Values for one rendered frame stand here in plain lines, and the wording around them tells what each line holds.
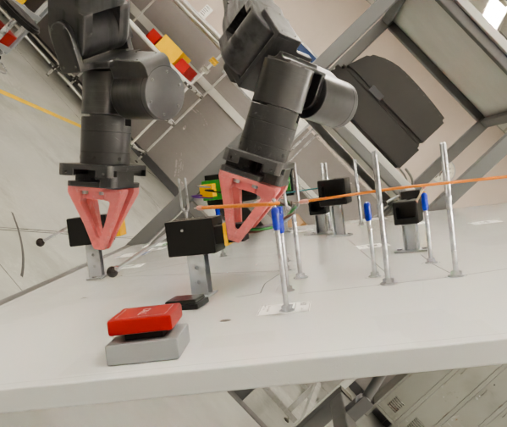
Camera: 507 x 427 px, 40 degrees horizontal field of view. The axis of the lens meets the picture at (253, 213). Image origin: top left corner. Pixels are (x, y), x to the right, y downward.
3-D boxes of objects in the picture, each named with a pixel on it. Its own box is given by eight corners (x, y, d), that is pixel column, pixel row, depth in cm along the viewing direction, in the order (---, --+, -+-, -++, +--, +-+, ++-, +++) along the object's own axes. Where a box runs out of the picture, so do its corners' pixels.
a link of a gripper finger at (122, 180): (138, 248, 84) (141, 170, 83) (112, 256, 77) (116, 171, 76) (86, 243, 85) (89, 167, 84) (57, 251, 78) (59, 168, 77)
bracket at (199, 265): (199, 292, 83) (194, 251, 83) (217, 291, 82) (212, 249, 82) (186, 300, 78) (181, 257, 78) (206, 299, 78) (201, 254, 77)
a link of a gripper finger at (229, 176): (269, 245, 82) (293, 169, 80) (258, 253, 75) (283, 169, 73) (215, 227, 83) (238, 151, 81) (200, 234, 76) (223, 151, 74)
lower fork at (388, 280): (398, 284, 73) (383, 149, 72) (381, 285, 73) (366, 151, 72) (395, 281, 75) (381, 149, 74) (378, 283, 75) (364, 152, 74)
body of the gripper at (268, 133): (290, 178, 82) (309, 118, 81) (277, 181, 72) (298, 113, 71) (239, 162, 83) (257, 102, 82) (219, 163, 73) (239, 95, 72)
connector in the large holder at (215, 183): (228, 198, 144) (226, 178, 144) (218, 199, 142) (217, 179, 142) (208, 200, 148) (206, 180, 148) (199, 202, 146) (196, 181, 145)
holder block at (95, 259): (46, 281, 113) (38, 221, 113) (120, 273, 112) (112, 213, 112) (35, 285, 109) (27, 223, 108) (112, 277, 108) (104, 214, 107)
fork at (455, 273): (467, 276, 72) (453, 141, 72) (449, 278, 73) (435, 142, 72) (463, 274, 74) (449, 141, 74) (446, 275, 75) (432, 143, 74)
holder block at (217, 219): (180, 252, 83) (176, 219, 82) (225, 248, 81) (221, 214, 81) (168, 257, 79) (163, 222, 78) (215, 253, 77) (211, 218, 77)
